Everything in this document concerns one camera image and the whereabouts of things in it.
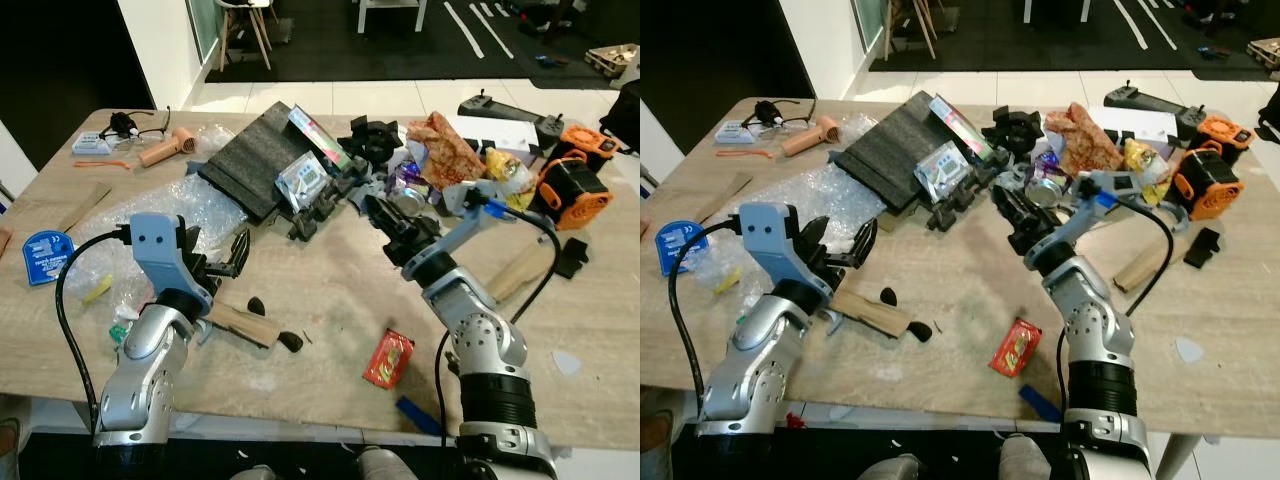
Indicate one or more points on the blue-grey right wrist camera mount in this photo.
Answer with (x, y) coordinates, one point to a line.
(1100, 195)
(470, 205)

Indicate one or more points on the long black controller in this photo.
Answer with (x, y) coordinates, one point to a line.
(500, 108)
(1145, 100)

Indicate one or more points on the black gear-shaped plastic part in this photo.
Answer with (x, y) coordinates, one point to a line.
(377, 140)
(1015, 130)

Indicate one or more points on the black striped rug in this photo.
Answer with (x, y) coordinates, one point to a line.
(330, 50)
(1000, 40)

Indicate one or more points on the silver foil pouch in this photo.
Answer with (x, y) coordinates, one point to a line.
(942, 172)
(302, 182)

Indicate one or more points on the colourful striped box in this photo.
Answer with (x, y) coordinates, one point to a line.
(960, 127)
(318, 138)

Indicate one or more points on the white paper sheet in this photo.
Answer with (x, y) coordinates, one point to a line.
(500, 132)
(1140, 122)

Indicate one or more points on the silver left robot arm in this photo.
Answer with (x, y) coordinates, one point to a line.
(755, 350)
(150, 360)

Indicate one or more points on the black chair back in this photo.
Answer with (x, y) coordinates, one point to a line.
(1270, 108)
(625, 115)

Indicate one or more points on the wooden legged chair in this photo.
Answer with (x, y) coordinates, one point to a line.
(245, 15)
(910, 12)

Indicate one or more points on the white stool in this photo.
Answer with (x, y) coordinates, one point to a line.
(1055, 6)
(392, 8)

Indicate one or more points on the brown shoe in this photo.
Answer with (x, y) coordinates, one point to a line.
(658, 440)
(8, 450)

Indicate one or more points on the silver drink can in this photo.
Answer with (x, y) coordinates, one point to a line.
(412, 198)
(1048, 188)

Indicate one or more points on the wide wooden strip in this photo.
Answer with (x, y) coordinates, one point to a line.
(515, 275)
(1138, 270)

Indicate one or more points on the small black oval piece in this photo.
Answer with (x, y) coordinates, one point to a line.
(256, 305)
(888, 296)

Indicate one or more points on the white blue small pack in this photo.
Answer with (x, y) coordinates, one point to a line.
(92, 144)
(735, 133)

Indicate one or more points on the tan handheld tool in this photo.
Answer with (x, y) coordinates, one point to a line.
(808, 138)
(165, 148)

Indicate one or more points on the thin wooden strip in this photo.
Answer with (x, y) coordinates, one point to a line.
(727, 197)
(85, 208)

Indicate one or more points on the grey robot leg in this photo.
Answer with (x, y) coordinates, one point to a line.
(388, 465)
(890, 468)
(255, 472)
(1022, 458)

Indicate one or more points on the black plastic clamp part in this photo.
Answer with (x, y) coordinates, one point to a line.
(322, 210)
(958, 200)

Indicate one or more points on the grey left robot leg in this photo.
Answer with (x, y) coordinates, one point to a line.
(255, 472)
(890, 468)

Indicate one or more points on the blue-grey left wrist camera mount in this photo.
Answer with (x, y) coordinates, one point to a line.
(775, 235)
(160, 245)

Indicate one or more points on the black foam pad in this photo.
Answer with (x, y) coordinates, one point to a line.
(255, 160)
(890, 150)

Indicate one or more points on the blue flat plastic piece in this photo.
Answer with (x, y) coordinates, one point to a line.
(418, 415)
(1040, 403)

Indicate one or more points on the clear plastic bag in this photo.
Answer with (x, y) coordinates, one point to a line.
(215, 140)
(860, 127)

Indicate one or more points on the wooden block with black ends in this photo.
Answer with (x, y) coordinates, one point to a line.
(875, 313)
(245, 325)

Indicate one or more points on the blue round label tag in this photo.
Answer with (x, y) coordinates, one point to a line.
(682, 248)
(48, 258)

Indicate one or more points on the small yellow piece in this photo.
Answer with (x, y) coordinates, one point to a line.
(729, 280)
(97, 289)

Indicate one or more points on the yellow snack bag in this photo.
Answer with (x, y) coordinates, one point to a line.
(508, 172)
(1145, 165)

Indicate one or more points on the red snack packet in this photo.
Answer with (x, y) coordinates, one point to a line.
(388, 360)
(1015, 348)

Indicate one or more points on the purple foil wrapper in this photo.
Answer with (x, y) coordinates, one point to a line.
(410, 175)
(1045, 163)

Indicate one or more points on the small orange black device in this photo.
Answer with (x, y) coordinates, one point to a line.
(1225, 132)
(590, 142)

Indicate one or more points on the grey right robot leg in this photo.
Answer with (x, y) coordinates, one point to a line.
(388, 465)
(1022, 458)

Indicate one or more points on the orange patterned snack bag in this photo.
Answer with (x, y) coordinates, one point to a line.
(445, 150)
(1085, 140)

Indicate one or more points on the black plastic bracket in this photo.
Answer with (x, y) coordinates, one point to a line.
(1202, 248)
(572, 258)

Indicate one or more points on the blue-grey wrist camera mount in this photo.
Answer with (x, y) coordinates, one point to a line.
(470, 205)
(160, 245)
(775, 235)
(1100, 195)

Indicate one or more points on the wooden pallet tray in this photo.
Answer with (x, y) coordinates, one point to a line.
(612, 60)
(1265, 50)

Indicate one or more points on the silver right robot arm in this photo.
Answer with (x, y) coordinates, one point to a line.
(485, 340)
(1095, 330)

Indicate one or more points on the clear bubble wrap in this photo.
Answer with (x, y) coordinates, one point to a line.
(200, 205)
(830, 195)

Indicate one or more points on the white triangular piece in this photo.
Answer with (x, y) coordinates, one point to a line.
(566, 362)
(1189, 350)

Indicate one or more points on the large orange black device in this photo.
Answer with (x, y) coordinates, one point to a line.
(1208, 180)
(572, 190)

